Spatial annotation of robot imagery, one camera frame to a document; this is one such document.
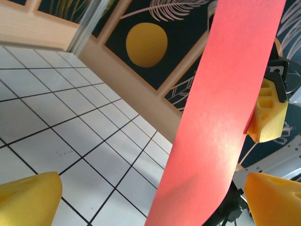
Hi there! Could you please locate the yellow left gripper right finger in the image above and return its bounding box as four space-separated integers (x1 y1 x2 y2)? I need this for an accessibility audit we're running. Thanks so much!
244 172 301 226

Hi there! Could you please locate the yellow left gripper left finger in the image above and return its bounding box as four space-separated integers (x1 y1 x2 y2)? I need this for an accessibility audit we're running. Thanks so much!
0 171 63 226

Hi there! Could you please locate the red paper sheet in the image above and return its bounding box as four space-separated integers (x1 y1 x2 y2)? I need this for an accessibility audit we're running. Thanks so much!
145 0 287 226

